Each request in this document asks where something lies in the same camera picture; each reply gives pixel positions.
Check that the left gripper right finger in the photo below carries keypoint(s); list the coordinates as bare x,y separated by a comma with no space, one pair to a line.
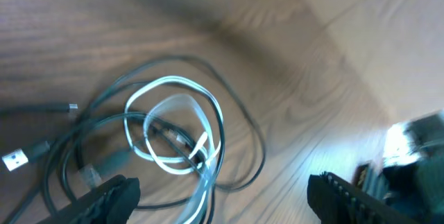
336,201

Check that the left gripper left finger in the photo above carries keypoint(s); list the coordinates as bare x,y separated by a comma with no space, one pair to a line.
111,203

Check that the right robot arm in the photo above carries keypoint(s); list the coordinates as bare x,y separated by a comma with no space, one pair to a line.
411,177

